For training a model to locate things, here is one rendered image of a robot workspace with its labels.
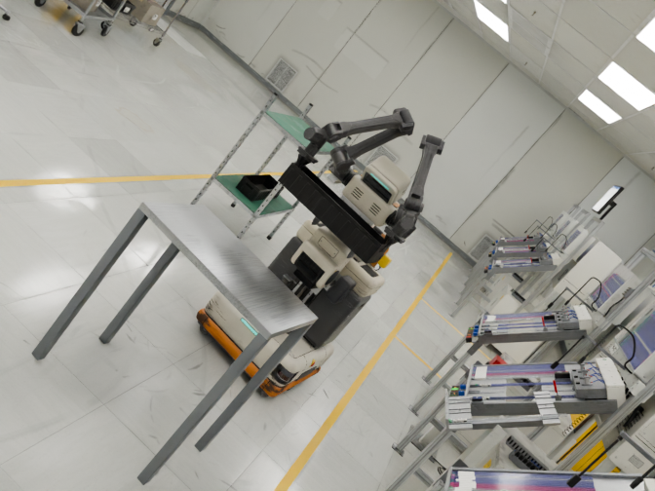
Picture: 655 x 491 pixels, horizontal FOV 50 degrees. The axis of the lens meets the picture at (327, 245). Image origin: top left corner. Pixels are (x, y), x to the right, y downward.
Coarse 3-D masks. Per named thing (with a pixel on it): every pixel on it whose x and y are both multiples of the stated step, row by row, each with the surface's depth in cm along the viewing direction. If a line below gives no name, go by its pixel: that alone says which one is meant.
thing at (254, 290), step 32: (128, 224) 261; (160, 224) 256; (192, 224) 273; (192, 256) 252; (224, 256) 269; (224, 288) 247; (256, 288) 265; (288, 288) 287; (64, 320) 272; (256, 320) 243; (288, 320) 261; (32, 352) 278; (256, 352) 244; (288, 352) 287; (224, 384) 248; (256, 384) 290; (192, 416) 253; (224, 416) 295
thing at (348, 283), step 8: (304, 256) 362; (296, 264) 364; (304, 264) 361; (312, 264) 361; (296, 272) 370; (304, 272) 363; (312, 272) 359; (320, 272) 359; (304, 280) 369; (312, 280) 362; (336, 280) 377; (344, 280) 369; (352, 280) 377; (312, 288) 371; (320, 288) 380; (336, 288) 370; (344, 288) 368; (352, 288) 377; (328, 296) 372; (336, 296) 370; (344, 296) 377
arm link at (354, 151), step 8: (400, 112) 335; (408, 112) 334; (408, 120) 332; (376, 136) 342; (384, 136) 341; (392, 136) 342; (360, 144) 344; (368, 144) 343; (376, 144) 344; (352, 152) 345; (360, 152) 345; (344, 160) 344; (352, 160) 344; (336, 168) 346; (344, 168) 348
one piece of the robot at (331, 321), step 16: (304, 224) 393; (320, 224) 400; (304, 240) 393; (288, 256) 396; (384, 256) 397; (288, 272) 397; (352, 272) 384; (368, 272) 389; (304, 288) 386; (368, 288) 381; (320, 304) 390; (336, 304) 387; (352, 304) 384; (320, 320) 390; (336, 320) 387; (304, 336) 397; (320, 336) 391; (336, 336) 410
